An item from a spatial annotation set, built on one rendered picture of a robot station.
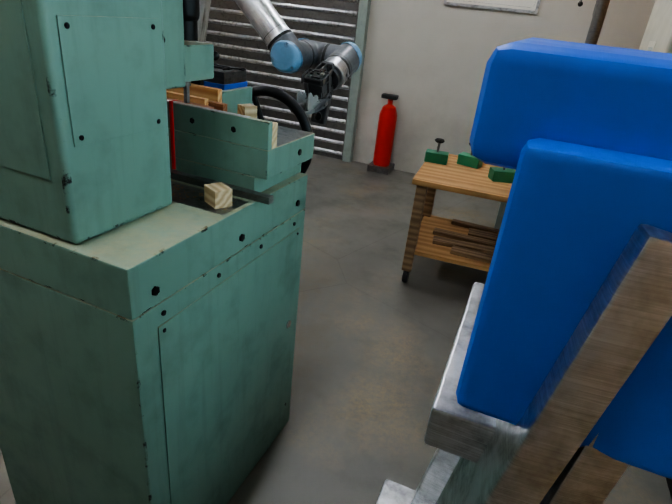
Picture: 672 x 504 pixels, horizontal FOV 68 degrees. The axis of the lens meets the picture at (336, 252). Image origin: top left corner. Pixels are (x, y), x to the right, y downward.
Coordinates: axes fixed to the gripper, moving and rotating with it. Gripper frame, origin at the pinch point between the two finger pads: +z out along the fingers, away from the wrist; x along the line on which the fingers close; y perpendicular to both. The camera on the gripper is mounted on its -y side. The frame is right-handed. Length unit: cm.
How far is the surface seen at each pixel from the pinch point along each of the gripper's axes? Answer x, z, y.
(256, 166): 14.1, 42.3, 14.8
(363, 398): 35, 34, -80
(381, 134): -51, -208, -142
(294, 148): 16.5, 31.2, 12.7
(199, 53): -3.3, 31.5, 30.4
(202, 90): -7.4, 28.7, 20.2
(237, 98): -6.7, 17.9, 12.9
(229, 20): -199, -237, -86
